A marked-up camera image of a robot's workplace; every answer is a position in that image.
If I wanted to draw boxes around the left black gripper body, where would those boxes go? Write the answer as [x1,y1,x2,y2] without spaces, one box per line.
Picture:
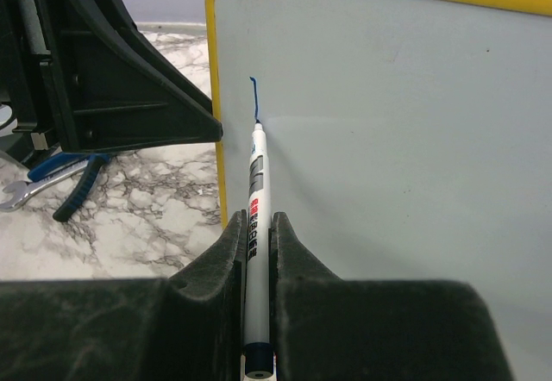
[1,0,59,168]

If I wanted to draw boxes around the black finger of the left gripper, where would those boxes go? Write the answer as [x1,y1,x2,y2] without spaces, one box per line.
[41,0,223,153]

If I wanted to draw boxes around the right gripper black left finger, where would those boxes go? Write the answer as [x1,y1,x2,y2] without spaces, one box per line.
[1,211,247,380]

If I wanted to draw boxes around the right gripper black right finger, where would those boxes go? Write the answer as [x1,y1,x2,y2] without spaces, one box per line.
[271,212,513,380]

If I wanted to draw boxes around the white whiteboard marker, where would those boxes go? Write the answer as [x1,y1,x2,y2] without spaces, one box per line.
[243,122,273,380]

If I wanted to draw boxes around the yellow framed whiteboard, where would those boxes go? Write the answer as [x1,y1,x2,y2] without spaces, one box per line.
[204,0,552,281]

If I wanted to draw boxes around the silver wrench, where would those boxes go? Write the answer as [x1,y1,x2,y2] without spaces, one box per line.
[1,167,84,212]

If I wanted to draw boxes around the blue handled pliers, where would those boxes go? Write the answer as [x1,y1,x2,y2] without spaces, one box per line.
[26,152,111,223]

